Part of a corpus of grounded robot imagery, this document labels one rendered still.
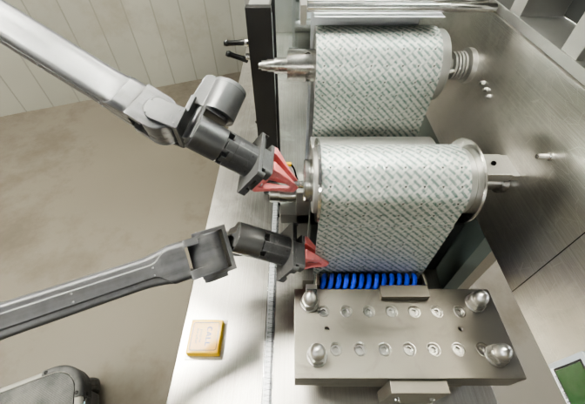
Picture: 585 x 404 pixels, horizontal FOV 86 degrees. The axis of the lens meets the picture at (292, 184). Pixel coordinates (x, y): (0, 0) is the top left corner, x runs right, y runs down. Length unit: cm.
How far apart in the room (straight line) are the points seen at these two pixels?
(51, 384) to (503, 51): 177
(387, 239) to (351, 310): 16
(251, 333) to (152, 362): 107
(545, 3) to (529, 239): 38
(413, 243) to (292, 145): 66
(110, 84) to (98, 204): 198
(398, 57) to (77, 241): 210
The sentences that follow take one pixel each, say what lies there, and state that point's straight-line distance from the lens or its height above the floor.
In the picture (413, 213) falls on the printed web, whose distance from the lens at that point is 56.
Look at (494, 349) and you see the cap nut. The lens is 71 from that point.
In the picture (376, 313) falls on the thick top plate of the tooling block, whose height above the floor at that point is 103.
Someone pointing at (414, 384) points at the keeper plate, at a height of 102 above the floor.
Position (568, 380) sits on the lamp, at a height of 117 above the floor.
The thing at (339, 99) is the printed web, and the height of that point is 130.
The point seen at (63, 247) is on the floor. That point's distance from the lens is 237.
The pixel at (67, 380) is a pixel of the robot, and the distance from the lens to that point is 168.
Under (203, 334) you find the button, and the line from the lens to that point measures 78.
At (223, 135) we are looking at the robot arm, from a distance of 50.
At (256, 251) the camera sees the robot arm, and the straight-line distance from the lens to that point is 57.
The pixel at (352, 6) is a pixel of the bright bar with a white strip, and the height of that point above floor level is 145.
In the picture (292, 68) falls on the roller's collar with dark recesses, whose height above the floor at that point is 134.
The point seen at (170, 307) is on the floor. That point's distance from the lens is 188.
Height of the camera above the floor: 165
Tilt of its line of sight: 48 degrees down
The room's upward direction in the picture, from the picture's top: straight up
